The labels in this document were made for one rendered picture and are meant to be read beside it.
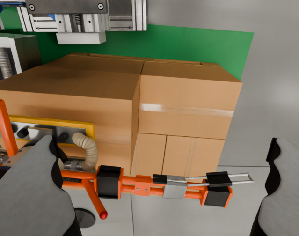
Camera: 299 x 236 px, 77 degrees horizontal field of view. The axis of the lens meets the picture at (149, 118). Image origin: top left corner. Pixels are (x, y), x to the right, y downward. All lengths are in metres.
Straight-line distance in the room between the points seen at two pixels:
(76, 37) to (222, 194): 0.67
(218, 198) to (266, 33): 1.42
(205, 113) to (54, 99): 0.86
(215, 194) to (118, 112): 0.46
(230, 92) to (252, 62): 0.65
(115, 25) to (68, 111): 0.78
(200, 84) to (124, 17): 0.67
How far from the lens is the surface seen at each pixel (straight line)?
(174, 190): 0.65
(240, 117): 2.00
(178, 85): 1.15
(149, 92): 1.15
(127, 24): 1.41
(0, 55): 1.41
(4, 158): 0.83
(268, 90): 1.98
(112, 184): 0.65
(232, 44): 1.74
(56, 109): 0.86
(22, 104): 0.92
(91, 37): 0.67
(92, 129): 0.69
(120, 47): 1.67
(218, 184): 0.64
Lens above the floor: 1.63
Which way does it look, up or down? 62 degrees down
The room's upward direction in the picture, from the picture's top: 175 degrees counter-clockwise
